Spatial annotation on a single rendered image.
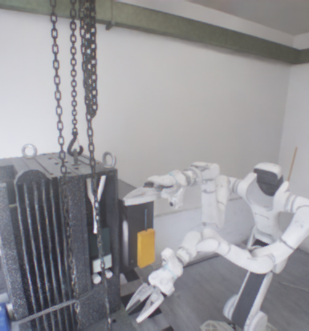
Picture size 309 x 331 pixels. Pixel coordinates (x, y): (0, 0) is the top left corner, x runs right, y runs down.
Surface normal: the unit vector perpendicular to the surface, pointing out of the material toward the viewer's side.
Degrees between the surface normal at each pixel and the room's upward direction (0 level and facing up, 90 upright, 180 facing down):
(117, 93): 90
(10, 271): 90
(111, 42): 90
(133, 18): 90
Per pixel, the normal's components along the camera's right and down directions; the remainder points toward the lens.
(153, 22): 0.46, 0.22
